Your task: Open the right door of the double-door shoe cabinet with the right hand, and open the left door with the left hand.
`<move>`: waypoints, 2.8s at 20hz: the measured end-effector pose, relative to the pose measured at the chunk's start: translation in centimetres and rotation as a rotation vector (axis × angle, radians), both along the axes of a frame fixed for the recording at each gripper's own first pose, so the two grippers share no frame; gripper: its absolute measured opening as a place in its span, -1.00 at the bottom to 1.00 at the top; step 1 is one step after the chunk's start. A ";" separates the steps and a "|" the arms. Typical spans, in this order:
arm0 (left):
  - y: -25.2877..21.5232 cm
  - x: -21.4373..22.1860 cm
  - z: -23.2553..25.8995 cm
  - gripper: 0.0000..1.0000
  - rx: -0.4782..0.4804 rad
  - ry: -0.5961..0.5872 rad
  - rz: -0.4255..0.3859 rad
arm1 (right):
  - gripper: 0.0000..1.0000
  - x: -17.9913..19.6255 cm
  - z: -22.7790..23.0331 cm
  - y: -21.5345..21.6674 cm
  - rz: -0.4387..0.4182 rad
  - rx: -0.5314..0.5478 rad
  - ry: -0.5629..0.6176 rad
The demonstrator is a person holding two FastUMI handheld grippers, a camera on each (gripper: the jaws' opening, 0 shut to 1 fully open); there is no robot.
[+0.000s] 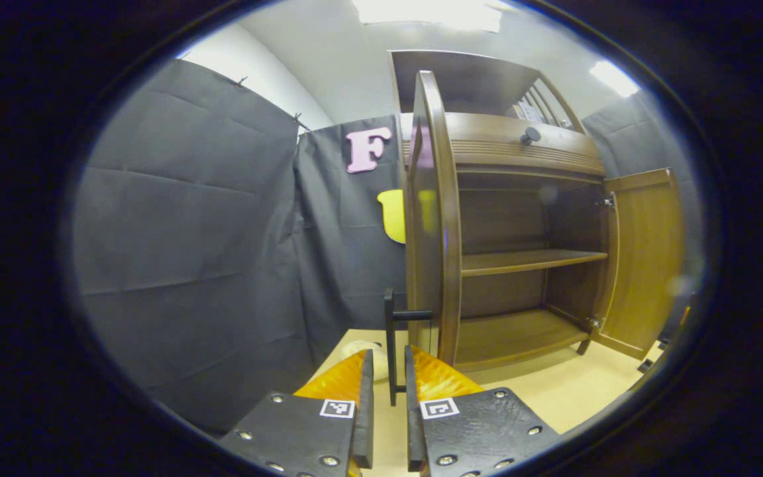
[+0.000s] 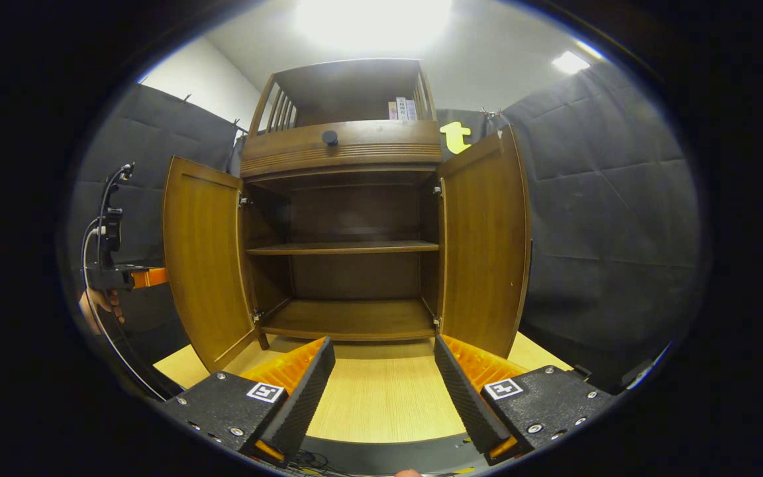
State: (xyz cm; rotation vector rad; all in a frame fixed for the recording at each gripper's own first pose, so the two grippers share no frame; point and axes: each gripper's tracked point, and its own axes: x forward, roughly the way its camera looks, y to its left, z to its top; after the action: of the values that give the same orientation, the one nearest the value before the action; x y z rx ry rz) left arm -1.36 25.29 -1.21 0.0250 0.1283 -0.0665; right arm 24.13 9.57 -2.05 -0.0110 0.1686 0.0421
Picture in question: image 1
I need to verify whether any wooden double-door shoe cabinet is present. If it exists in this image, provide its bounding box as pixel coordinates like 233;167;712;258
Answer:
388;50;611;372

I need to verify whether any large ceiling light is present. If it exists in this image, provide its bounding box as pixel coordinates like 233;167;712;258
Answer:
354;0;503;32

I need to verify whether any small ceiling light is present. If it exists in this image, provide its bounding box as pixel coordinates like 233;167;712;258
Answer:
589;60;641;98

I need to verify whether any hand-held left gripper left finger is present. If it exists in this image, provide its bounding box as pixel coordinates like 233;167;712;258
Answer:
219;349;376;477

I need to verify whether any wooden cabinet drawer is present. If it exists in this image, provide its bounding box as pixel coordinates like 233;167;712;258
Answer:
403;111;606;176

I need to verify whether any cream soft object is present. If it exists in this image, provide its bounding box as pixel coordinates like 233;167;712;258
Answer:
338;339;390;380

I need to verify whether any black door handle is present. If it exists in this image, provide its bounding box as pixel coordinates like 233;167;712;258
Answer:
383;288;434;407

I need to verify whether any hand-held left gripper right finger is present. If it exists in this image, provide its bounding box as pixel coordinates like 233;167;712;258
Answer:
405;344;561;477

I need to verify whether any wooden shoe cabinet door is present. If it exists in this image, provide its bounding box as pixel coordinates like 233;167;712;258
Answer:
405;70;463;366
593;168;687;360

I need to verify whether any black backdrop cloth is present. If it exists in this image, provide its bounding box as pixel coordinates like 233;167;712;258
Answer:
70;58;703;438

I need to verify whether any wooden inner cabinet shelf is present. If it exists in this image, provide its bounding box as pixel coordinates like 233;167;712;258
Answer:
461;249;609;277

